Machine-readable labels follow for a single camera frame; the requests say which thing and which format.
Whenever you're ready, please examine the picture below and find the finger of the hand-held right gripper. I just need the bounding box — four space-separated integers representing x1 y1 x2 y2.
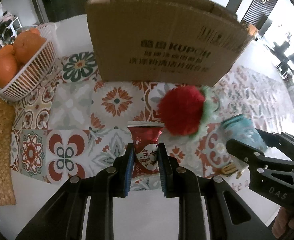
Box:
226 139 294 171
256 129 294 153

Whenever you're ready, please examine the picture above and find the pile of clothes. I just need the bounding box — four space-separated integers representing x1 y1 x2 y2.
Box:
0 11 15 27

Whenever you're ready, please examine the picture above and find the white ribbed fruit basket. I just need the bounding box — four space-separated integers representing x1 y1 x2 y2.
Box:
0 22 60 102

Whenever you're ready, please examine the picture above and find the green soft pouch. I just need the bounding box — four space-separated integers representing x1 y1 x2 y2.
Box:
221 114 267 153

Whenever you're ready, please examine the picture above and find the red plush strawberry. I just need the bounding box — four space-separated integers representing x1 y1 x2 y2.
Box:
158 85 221 139

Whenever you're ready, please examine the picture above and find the red snack packet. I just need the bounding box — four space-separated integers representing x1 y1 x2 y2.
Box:
127 121 164 179

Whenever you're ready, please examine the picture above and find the patterned table runner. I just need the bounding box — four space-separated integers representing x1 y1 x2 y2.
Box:
11 51 294 188

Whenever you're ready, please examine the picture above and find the person's right hand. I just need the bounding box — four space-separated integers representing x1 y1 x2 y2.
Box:
271 206 294 240

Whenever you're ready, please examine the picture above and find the small gold clip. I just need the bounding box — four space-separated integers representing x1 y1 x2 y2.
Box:
221 165 241 175

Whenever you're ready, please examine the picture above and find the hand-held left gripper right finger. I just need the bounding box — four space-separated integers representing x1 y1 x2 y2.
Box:
158 143 277 240

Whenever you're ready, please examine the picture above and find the dark slatted wall panel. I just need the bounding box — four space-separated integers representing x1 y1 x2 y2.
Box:
239 0 280 28

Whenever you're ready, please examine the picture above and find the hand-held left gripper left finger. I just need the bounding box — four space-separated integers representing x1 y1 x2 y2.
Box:
16 143 135 240

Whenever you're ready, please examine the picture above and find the yellow box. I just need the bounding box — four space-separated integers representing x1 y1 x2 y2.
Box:
247 25 260 40

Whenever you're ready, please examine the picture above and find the white shoe rack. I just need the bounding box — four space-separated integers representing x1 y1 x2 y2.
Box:
0 17 21 45

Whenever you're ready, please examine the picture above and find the brown cardboard box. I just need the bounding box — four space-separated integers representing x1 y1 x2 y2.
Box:
86 0 252 87

